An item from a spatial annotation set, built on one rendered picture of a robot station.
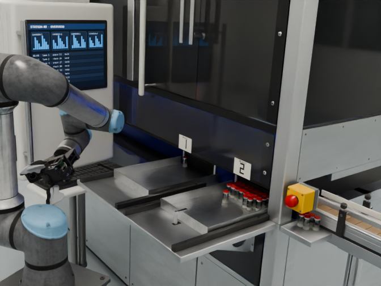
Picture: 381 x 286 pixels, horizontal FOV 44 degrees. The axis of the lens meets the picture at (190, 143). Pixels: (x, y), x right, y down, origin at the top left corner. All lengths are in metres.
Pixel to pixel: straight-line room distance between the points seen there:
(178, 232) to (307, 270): 0.59
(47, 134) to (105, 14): 0.60
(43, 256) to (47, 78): 0.47
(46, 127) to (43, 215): 0.85
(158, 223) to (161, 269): 0.76
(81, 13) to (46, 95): 0.97
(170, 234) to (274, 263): 0.40
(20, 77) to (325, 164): 1.05
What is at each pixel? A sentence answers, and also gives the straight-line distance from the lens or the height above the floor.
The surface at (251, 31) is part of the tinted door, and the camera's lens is 1.61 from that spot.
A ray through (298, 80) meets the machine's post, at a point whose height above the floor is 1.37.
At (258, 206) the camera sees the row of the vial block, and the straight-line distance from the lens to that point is 1.68.
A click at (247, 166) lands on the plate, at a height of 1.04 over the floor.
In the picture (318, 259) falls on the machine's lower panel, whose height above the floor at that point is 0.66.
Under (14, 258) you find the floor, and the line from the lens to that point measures 3.18.
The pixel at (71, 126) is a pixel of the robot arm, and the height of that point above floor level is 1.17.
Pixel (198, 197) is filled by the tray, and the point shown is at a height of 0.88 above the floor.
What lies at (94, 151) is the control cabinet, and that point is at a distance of 2.30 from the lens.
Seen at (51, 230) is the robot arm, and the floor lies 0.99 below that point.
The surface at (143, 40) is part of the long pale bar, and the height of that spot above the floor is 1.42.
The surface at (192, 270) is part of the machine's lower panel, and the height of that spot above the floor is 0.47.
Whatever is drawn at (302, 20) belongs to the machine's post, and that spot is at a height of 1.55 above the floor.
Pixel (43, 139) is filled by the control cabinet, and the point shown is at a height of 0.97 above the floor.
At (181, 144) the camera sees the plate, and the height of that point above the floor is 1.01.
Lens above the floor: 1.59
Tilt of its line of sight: 17 degrees down
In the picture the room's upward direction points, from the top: 3 degrees clockwise
